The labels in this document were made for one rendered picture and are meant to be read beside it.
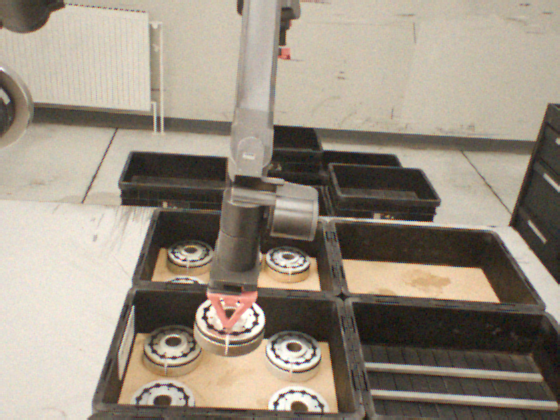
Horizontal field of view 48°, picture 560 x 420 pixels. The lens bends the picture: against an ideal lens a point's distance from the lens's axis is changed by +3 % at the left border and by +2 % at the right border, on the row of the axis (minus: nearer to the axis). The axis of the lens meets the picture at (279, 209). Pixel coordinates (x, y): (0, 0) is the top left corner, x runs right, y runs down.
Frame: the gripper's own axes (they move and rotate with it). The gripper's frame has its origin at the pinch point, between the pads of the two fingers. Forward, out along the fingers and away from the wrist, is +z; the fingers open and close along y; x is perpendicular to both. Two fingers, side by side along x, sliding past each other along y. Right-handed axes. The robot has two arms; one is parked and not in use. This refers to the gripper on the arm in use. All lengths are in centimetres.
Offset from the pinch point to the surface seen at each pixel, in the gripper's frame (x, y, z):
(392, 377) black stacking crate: -31.6, 12.8, 21.0
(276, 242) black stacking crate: -9, 51, 19
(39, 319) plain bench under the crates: 41, 37, 38
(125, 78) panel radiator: 80, 312, 76
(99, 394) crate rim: 17.0, -5.6, 13.1
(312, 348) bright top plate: -16.4, 15.4, 18.8
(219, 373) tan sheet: 0.1, 10.4, 22.4
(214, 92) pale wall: 25, 327, 81
